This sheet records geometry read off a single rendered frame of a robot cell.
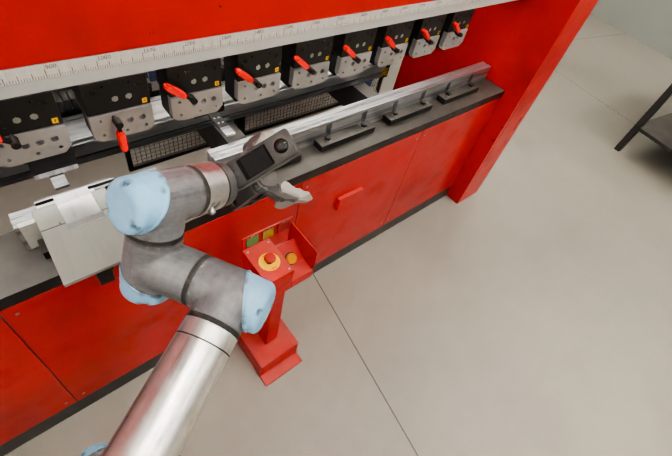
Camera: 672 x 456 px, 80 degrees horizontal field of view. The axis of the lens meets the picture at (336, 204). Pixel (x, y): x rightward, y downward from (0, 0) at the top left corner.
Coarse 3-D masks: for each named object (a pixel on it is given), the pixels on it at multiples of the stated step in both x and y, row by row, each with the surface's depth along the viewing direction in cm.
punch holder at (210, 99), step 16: (192, 64) 103; (208, 64) 106; (160, 80) 106; (176, 80) 104; (192, 80) 107; (208, 80) 110; (176, 96) 107; (208, 96) 113; (176, 112) 110; (192, 112) 113; (208, 112) 117
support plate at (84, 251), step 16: (96, 192) 112; (48, 208) 106; (48, 224) 103; (64, 224) 104; (96, 224) 105; (112, 224) 106; (48, 240) 100; (64, 240) 101; (80, 240) 101; (96, 240) 102; (112, 240) 103; (64, 256) 98; (80, 256) 99; (96, 256) 99; (112, 256) 100; (64, 272) 95; (80, 272) 96; (96, 272) 97
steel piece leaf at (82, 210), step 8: (72, 200) 109; (80, 200) 109; (88, 200) 110; (64, 208) 107; (72, 208) 107; (80, 208) 108; (88, 208) 108; (96, 208) 109; (64, 216) 105; (72, 216) 105; (80, 216) 106; (88, 216) 104; (96, 216) 106; (104, 216) 107; (72, 224) 102; (80, 224) 104
